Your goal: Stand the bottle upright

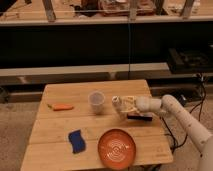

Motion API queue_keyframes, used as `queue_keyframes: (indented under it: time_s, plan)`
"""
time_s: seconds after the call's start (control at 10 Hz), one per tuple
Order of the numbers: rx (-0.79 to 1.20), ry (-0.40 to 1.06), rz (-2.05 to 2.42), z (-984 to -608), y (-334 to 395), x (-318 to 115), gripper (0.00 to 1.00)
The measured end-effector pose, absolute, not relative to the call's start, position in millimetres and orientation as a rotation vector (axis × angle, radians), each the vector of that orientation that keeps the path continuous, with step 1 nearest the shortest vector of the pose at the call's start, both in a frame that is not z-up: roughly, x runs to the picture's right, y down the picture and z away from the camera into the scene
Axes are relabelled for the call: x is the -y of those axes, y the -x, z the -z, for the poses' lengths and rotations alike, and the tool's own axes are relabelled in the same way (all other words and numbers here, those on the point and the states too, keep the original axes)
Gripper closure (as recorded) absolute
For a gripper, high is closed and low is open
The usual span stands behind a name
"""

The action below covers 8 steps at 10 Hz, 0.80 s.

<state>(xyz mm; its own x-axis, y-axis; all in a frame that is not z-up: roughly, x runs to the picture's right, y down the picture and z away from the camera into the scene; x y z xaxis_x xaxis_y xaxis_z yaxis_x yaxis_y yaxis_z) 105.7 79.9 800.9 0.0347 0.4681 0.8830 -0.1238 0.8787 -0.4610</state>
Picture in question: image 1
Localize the blue sponge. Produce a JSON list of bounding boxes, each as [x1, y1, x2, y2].
[[68, 130, 86, 154]]

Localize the white plastic bottle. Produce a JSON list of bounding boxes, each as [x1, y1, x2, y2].
[[112, 96, 126, 120]]

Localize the long metal shelf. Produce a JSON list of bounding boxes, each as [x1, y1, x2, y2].
[[0, 62, 213, 86]]

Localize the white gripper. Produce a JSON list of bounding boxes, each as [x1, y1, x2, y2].
[[121, 96, 162, 121]]

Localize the orange toy carrot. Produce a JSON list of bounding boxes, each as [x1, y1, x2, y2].
[[47, 104, 74, 111]]

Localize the wooden table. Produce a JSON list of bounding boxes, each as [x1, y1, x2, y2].
[[21, 80, 173, 171]]

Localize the black crate on shelf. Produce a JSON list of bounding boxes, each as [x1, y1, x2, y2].
[[167, 48, 213, 74]]

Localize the orange ridged plate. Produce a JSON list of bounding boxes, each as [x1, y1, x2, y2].
[[98, 129, 136, 170]]

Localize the clear plastic cup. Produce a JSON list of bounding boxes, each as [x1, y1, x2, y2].
[[88, 91, 105, 114]]

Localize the black cables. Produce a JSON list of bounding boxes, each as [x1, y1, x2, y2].
[[161, 73, 208, 154]]

